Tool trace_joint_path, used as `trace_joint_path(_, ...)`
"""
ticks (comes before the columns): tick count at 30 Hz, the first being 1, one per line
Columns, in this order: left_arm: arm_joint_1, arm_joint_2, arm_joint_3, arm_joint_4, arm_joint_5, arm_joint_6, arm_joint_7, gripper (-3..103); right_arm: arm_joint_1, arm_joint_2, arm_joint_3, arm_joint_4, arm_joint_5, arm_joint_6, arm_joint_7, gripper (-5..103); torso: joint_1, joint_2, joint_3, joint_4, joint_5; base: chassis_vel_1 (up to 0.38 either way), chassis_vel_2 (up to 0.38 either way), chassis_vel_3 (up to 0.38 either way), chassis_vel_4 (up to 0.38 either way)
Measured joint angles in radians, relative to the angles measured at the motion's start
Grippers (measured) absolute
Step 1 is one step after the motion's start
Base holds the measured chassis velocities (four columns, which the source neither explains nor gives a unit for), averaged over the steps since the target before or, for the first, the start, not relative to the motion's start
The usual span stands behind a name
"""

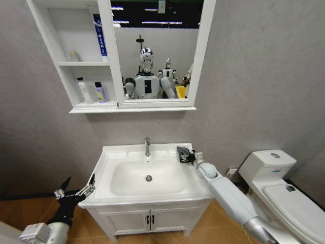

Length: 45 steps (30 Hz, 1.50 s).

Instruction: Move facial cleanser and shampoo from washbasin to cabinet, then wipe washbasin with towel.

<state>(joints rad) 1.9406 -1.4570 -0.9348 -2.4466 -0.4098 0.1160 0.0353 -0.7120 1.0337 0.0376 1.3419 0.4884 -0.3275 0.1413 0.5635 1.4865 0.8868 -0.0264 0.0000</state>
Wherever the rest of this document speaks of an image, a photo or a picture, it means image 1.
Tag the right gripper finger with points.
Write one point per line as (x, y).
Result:
(184, 153)
(183, 160)

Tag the white toilet lid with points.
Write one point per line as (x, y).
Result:
(297, 208)

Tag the chrome flush button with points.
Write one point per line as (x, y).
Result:
(275, 155)

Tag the white bottle black cap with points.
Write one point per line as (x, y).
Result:
(85, 91)

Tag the white vanity cabinet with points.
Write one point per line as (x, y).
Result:
(152, 218)

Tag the chrome sink drain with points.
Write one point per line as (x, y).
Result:
(148, 178)

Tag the white wall cabinet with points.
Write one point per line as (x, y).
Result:
(83, 68)

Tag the white ceramic washbasin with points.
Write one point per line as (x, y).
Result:
(142, 178)

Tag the white wall water valve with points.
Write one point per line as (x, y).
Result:
(230, 172)

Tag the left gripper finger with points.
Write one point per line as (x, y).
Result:
(63, 189)
(90, 186)

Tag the cabinet mirror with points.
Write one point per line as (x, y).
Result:
(157, 50)

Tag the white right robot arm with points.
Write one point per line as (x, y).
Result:
(228, 195)

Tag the chrome faucet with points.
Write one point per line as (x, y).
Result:
(147, 147)

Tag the small clear jar yellow lid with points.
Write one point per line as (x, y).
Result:
(73, 56)

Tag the white toilet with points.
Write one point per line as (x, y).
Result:
(279, 193)

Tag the dark grey towel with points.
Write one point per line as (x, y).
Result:
(180, 150)

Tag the purple bottle black cap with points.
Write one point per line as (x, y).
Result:
(100, 94)

